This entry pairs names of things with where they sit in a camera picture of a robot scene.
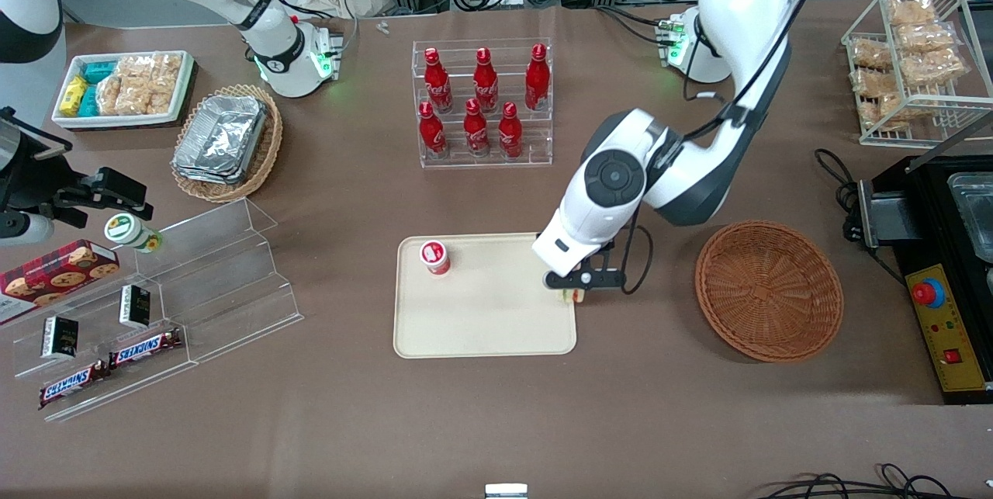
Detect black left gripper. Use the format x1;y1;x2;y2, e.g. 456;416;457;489
543;251;627;305

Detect beige plastic tray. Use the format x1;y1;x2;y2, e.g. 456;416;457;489
393;232;578;359

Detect white rectangular snack tray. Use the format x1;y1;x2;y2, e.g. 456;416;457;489
52;50;196;131

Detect oval tan wicker basket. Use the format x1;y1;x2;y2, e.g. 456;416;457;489
171;84;284;203

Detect round brown wicker basket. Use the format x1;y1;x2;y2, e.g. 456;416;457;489
694;220;844;363

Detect clear glass tray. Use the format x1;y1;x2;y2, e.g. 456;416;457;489
946;172;993;264

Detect green white lidded cup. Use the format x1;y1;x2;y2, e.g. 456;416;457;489
105;213;163;255

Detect small black box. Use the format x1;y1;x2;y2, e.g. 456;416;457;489
41;316;80;362
119;285;152;330

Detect clear acrylic stepped shelf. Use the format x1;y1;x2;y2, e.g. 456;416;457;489
0;249;196;423
133;198;304;365

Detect stack of foil trays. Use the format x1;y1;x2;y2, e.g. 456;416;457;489
172;94;269;186

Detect red plaid cookie box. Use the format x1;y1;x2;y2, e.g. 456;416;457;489
0;240;121;326

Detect clear rice cracker packet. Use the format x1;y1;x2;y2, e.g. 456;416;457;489
887;0;938;26
116;55;156;82
851;68;901;99
851;39;893;71
900;49;971;87
873;94;928;129
96;76;125;116
152;54;184;85
120;80;176;116
896;22;957;54

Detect snickers chocolate bar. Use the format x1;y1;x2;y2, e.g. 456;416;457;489
109;328;184;370
39;361;112;411

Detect yellow snack packet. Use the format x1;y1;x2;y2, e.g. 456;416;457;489
60;76;90;118

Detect red white lidded cup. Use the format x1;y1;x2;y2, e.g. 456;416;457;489
420;240;452;275

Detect clear acrylic bottle rack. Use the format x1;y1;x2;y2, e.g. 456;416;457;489
411;37;553;168

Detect red cola bottle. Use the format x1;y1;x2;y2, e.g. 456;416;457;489
419;101;448;158
424;47;454;113
498;102;524;159
473;47;500;113
525;43;551;112
464;99;491;158

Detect grey black adapter box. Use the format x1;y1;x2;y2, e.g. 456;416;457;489
857;179;919;250

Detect red emergency stop button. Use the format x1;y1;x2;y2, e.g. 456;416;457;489
912;279;946;309

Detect black appliance housing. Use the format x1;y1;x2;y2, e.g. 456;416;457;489
892;154;993;407

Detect yellow control panel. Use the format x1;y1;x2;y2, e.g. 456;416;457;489
905;264;992;393

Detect grey metal lid bar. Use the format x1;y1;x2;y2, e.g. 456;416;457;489
906;120;993;175

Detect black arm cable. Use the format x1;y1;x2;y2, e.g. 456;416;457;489
619;14;792;296

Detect black base cables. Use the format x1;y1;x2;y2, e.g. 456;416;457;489
596;5;669;47

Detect black power cable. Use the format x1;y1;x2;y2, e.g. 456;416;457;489
815;148;863;242

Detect black floor cables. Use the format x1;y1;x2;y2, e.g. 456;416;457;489
756;463;993;499

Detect white wire basket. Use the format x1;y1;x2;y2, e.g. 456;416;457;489
842;0;993;147

